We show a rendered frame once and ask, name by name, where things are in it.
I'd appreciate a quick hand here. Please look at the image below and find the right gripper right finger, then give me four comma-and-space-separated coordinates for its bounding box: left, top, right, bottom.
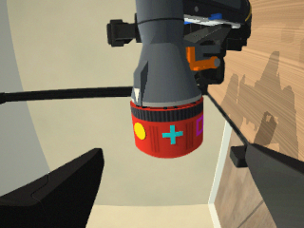
245, 143, 304, 228

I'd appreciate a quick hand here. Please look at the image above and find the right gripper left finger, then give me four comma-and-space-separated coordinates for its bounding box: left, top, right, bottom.
0, 148, 105, 228

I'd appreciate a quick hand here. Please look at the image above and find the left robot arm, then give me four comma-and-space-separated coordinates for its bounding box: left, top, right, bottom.
106, 13, 252, 51

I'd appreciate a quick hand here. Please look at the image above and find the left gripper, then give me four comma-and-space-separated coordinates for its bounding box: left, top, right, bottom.
183, 23, 232, 85

